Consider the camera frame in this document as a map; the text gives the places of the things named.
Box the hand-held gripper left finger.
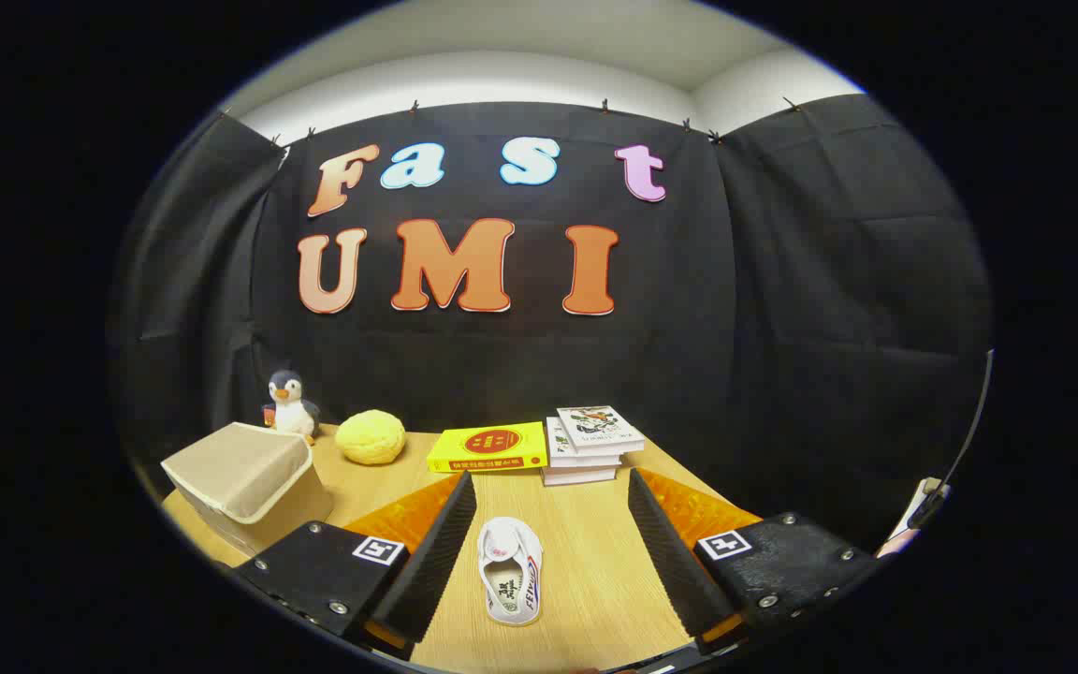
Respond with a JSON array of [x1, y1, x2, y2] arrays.
[[232, 471, 477, 662]]

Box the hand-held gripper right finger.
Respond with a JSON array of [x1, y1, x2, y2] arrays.
[[628, 468, 881, 656]]

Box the white canvas shoe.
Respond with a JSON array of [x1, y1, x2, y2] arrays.
[[477, 517, 545, 627]]

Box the beige fabric storage box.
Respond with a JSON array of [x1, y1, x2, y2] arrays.
[[162, 421, 334, 555]]

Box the yellow book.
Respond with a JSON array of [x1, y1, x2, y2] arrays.
[[427, 421, 549, 474]]

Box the yellow bread-shaped plush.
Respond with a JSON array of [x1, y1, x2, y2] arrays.
[[335, 409, 406, 466]]

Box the white illustrated cover book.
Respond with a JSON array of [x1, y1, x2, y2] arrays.
[[557, 405, 646, 456]]

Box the penguin plush toy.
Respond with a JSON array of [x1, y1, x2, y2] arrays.
[[261, 370, 322, 447]]

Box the black backdrop cloth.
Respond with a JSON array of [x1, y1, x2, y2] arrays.
[[109, 94, 997, 555]]

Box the black cable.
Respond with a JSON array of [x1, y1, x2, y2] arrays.
[[907, 351, 996, 530]]

